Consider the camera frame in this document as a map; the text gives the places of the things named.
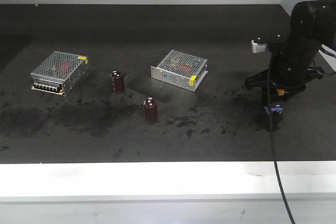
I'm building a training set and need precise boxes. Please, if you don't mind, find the yellow mushroom push button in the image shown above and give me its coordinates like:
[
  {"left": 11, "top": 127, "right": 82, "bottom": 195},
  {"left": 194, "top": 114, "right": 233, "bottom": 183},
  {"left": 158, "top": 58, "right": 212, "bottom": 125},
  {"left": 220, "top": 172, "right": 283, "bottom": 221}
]
[{"left": 264, "top": 89, "right": 285, "bottom": 115}]

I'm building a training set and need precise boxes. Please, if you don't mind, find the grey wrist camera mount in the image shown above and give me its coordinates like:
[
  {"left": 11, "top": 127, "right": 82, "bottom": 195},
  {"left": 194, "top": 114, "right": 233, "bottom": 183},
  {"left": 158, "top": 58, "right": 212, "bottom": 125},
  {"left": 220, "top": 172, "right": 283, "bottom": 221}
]
[{"left": 251, "top": 37, "right": 267, "bottom": 54}]

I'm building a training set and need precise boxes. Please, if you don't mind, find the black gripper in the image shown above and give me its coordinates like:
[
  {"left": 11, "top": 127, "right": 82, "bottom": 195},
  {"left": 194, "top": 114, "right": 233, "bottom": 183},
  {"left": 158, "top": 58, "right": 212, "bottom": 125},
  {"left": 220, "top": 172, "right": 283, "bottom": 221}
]
[{"left": 244, "top": 39, "right": 323, "bottom": 106}]

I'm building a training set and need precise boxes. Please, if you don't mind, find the left metal mesh power supply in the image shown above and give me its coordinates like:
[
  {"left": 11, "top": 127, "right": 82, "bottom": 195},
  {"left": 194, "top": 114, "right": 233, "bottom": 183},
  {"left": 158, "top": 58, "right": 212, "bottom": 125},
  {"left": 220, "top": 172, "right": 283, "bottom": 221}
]
[{"left": 30, "top": 51, "right": 90, "bottom": 97}]

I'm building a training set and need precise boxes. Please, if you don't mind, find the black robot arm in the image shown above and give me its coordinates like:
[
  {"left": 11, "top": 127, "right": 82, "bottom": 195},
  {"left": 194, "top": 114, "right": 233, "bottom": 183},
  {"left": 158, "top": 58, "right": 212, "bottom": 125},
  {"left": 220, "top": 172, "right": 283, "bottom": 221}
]
[{"left": 245, "top": 0, "right": 335, "bottom": 107}]

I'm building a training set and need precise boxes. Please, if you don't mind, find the front dark red capacitor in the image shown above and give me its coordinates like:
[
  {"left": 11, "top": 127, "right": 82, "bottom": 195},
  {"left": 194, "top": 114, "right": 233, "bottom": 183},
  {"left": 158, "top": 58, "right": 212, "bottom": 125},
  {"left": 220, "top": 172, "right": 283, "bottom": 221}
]
[{"left": 142, "top": 97, "right": 158, "bottom": 123}]

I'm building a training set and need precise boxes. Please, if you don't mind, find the dark red capacitor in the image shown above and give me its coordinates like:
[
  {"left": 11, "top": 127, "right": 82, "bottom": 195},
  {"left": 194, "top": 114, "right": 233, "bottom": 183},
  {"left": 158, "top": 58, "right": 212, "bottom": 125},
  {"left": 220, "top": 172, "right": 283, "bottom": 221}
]
[
  {"left": 110, "top": 70, "right": 125, "bottom": 93},
  {"left": 142, "top": 97, "right": 158, "bottom": 123}
]

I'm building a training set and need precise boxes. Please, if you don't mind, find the metal mesh power supply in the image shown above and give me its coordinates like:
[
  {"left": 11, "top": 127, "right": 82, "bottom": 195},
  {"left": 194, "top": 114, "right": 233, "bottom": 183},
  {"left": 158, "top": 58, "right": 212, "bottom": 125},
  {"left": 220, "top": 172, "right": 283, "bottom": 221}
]
[
  {"left": 30, "top": 51, "right": 90, "bottom": 97},
  {"left": 151, "top": 50, "right": 208, "bottom": 92}
]

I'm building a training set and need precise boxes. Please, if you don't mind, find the right metal mesh power supply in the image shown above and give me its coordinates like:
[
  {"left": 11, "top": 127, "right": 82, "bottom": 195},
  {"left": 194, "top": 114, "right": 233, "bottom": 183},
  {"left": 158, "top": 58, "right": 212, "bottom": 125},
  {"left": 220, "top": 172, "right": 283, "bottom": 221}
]
[{"left": 151, "top": 50, "right": 208, "bottom": 92}]

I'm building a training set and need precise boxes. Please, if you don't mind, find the rear dark red capacitor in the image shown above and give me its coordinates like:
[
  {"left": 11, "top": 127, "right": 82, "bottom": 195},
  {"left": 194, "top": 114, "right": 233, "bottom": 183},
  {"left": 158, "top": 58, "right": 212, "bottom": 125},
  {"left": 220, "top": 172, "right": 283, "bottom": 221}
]
[{"left": 110, "top": 70, "right": 125, "bottom": 93}]

